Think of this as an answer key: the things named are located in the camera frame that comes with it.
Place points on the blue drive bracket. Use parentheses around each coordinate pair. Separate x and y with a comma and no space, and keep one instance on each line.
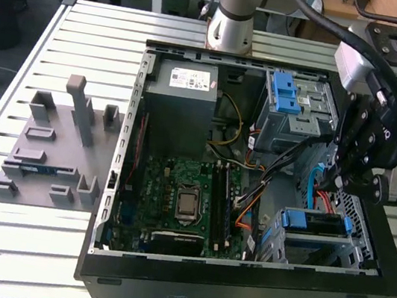
(285,102)

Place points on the black graphics card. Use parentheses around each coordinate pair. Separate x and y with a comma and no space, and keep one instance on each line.
(176,243)

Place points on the CPU socket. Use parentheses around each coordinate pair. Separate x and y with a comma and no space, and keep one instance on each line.
(192,187)

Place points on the black PC case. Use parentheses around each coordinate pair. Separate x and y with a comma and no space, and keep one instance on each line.
(198,292)

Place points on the green motherboard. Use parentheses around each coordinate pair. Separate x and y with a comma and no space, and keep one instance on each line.
(164,174)

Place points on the grey power supply unit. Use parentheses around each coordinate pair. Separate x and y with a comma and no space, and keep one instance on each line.
(176,123)

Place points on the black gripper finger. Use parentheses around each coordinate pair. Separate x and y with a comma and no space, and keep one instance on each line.
(358,140)
(374,186)

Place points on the black RAM slot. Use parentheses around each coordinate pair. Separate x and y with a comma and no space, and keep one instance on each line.
(218,212)
(212,204)

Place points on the hard disk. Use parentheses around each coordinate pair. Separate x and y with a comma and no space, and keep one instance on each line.
(295,219)

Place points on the silver CPU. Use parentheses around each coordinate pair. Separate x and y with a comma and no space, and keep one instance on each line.
(187,206)

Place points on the grey parts rack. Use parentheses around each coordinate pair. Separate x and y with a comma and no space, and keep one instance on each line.
(52,141)

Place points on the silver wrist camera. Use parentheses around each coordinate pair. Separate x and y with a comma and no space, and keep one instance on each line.
(351,67)

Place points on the silver drive cage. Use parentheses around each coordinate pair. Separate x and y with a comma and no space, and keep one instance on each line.
(300,125)

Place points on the blue RAM stick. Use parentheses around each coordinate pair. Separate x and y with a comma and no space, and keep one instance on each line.
(38,169)

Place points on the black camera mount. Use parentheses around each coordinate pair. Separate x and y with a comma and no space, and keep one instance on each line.
(383,34)

